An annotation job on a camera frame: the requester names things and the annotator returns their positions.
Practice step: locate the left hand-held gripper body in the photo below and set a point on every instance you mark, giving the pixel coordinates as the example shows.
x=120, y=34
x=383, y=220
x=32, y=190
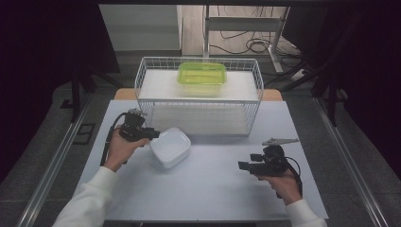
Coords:
x=133, y=126

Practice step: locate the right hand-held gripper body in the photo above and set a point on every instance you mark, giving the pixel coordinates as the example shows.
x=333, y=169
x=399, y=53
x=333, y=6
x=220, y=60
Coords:
x=271, y=162

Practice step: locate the white square lidded container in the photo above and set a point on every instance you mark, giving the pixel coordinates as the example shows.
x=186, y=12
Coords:
x=170, y=147

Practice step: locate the green-lid clear container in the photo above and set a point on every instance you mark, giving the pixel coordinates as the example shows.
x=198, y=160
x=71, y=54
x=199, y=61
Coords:
x=201, y=75

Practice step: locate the person's left hand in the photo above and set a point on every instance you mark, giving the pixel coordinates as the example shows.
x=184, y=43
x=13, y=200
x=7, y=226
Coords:
x=121, y=149

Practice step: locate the person's right hand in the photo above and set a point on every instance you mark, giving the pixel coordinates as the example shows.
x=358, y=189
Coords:
x=283, y=187

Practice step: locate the wooden board under table top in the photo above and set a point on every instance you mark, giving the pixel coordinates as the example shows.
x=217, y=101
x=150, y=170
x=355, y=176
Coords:
x=124, y=94

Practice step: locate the black stand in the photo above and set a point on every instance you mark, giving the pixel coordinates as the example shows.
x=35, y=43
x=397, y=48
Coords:
x=77, y=91
x=327, y=91

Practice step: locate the white cabinet panel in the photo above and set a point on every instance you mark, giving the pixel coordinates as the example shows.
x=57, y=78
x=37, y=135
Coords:
x=142, y=28

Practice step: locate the metal floor rail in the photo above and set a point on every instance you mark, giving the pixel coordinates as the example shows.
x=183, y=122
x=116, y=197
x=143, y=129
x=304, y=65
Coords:
x=353, y=176
x=50, y=176

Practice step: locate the grey metal desk frame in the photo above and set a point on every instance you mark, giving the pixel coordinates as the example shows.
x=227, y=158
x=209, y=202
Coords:
x=242, y=23

